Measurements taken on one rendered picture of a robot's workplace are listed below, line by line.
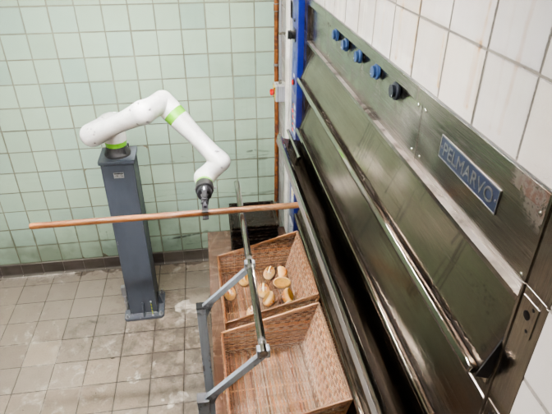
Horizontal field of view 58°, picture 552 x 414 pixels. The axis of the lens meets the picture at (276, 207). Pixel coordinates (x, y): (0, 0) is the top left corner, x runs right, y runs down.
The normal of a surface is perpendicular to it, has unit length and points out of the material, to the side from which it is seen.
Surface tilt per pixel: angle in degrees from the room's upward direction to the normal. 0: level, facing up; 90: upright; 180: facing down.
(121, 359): 0
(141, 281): 90
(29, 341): 0
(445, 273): 70
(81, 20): 90
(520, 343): 90
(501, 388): 90
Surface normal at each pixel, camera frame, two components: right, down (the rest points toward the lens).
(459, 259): -0.93, -0.22
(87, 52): 0.14, 0.52
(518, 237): -0.99, 0.07
